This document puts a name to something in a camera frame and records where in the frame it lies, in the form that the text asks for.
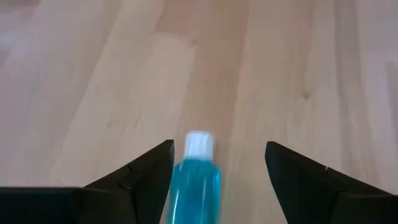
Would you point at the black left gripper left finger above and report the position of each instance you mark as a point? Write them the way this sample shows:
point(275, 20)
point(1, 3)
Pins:
point(140, 193)

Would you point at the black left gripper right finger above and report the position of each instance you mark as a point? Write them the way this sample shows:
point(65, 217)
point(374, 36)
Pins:
point(311, 193)

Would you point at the teal mouthwash bottle white cap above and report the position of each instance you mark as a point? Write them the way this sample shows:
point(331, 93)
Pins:
point(194, 186)

